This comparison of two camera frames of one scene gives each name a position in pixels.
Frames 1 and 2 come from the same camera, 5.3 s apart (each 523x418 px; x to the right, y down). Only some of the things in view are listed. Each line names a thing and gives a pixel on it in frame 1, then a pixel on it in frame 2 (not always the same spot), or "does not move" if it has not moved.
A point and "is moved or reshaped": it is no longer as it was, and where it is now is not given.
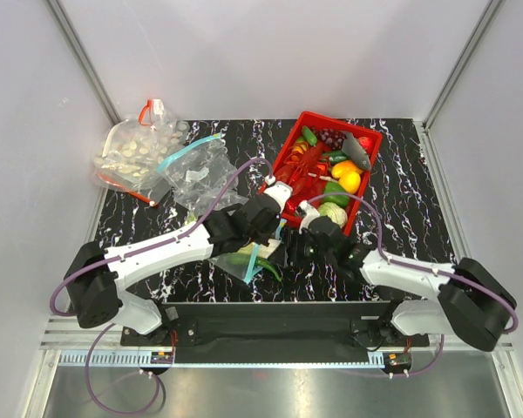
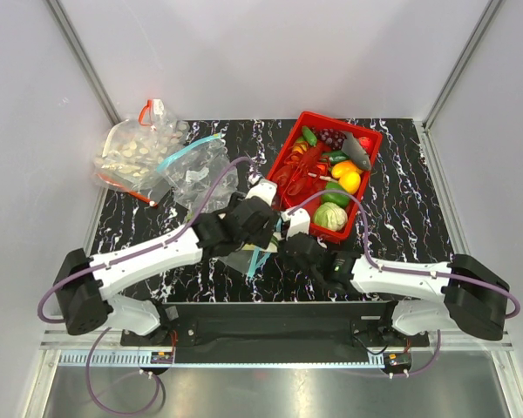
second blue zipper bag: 199,174 does not move
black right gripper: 295,248 → 281,248
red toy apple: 365,143 does not move
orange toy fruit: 343,166 does not move
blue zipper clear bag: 244,260 is moved or reshaped
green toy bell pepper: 333,187 does not move
